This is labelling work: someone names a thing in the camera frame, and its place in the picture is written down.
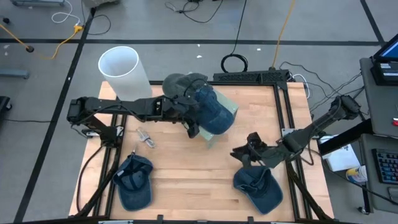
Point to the white cylindrical bin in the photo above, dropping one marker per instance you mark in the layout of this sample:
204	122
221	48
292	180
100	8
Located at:
124	77

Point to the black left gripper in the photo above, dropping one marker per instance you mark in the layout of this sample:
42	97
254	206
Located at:
175	110

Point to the black device with labels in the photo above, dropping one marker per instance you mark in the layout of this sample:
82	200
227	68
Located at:
384	77

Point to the black round knob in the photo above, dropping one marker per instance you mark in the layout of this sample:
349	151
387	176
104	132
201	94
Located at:
6	21

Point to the red button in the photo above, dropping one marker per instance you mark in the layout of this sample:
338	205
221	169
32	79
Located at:
395	122

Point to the grey flat bar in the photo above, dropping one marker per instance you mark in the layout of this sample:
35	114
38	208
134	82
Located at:
14	73

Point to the pale green perforated box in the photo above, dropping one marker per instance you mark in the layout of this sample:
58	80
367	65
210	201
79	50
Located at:
231	107

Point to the black caster wheel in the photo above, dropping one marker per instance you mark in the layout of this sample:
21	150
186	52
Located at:
362	210

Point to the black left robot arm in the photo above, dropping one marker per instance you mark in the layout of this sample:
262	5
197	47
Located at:
130	107

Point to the grey metal base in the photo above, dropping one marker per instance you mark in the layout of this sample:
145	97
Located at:
37	2

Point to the grey desk surface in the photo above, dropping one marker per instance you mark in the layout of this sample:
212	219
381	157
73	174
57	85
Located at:
379	105
373	193

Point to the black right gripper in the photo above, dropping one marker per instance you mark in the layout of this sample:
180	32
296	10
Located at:
259	149

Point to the black aluminium table frame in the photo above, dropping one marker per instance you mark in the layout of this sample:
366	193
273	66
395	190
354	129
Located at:
280	86

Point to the white bottle yellow label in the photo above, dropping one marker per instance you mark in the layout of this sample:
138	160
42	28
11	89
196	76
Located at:
356	175

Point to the black keyboard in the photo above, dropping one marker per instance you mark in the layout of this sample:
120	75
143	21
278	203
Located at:
387	166

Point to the blue denim cap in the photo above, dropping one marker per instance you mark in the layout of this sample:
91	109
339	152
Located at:
261	189
133	193
214	115

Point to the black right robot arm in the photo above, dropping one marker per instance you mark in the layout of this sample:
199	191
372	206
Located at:
311	130

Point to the black perforated power strip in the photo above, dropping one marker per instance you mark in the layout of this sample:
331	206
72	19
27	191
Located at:
248	76

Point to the white box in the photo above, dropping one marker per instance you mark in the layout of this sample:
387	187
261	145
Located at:
342	158

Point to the black round floor foot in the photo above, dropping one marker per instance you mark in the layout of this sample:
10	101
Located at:
30	49

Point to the black laptop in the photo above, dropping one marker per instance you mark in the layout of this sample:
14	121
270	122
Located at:
390	51

